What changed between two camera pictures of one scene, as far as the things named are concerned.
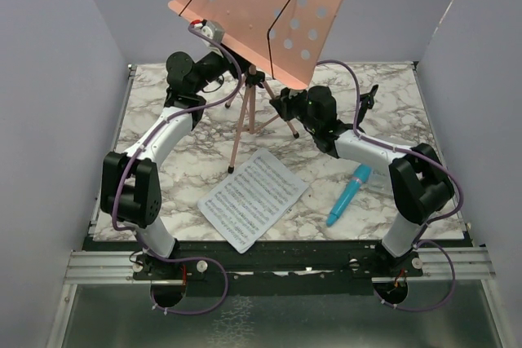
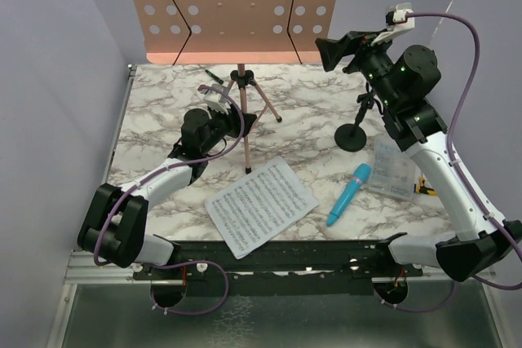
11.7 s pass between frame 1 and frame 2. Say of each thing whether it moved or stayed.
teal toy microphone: stayed
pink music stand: moved
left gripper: moved
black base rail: stayed
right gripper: moved
